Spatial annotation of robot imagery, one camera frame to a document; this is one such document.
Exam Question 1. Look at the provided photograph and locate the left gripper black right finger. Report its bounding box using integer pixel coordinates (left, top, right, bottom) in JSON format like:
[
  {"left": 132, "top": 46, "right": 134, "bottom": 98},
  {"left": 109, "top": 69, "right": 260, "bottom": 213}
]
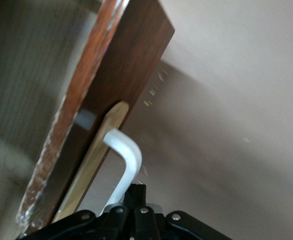
[{"left": 127, "top": 184, "right": 237, "bottom": 240}]

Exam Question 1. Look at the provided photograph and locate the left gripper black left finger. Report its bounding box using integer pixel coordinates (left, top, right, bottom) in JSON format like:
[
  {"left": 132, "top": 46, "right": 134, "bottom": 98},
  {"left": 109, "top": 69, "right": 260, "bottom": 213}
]
[{"left": 18, "top": 184, "right": 138, "bottom": 240}]

